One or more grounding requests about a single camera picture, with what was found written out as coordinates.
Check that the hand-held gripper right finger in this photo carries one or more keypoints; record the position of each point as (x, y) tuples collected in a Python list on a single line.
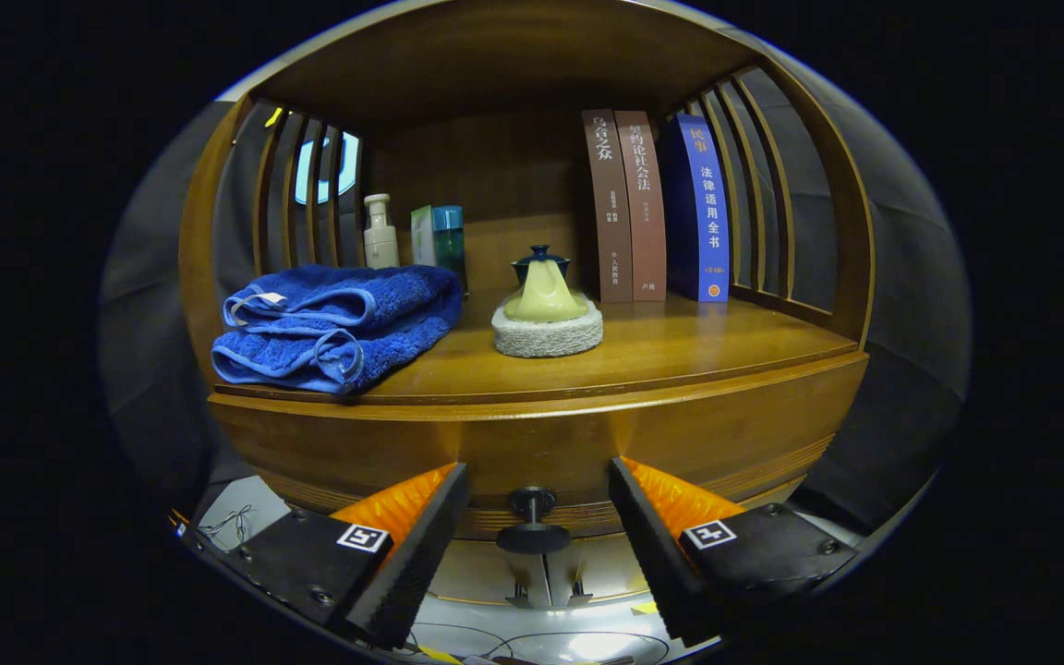
[(657, 554)]

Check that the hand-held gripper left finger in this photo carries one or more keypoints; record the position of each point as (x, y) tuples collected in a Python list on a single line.
[(421, 559)]

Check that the wooden drawer with black knob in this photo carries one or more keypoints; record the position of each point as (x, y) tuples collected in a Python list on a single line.
[(541, 443)]

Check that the green scrubbing brush white base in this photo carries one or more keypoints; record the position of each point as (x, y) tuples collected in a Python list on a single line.
[(546, 296)]

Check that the wooden cabinet door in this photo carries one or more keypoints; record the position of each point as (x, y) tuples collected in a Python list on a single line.
[(486, 568), (597, 573)]

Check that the wooden countertop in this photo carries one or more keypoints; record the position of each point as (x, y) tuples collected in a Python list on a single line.
[(680, 346)]

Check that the wooden cabinet with slatted hutch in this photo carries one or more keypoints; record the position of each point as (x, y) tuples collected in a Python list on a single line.
[(495, 175)]

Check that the folded blue towel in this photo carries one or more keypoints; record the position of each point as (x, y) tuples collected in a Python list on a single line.
[(329, 314)]

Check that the white pump bottle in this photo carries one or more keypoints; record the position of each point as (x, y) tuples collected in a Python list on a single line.
[(380, 245)]

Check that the white green tube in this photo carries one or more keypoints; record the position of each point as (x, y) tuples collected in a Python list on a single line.
[(421, 240)]

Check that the teal capped bottle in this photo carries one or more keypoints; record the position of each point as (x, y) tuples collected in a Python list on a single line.
[(449, 240)]

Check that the dark blue lidded teacup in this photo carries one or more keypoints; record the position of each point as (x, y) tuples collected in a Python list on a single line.
[(541, 254)]

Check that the reddish brown book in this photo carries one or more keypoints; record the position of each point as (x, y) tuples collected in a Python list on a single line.
[(647, 222)]

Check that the dark brown book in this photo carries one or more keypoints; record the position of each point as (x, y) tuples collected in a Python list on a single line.
[(610, 222)]

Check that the blue book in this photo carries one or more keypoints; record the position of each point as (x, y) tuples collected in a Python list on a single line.
[(712, 222)]

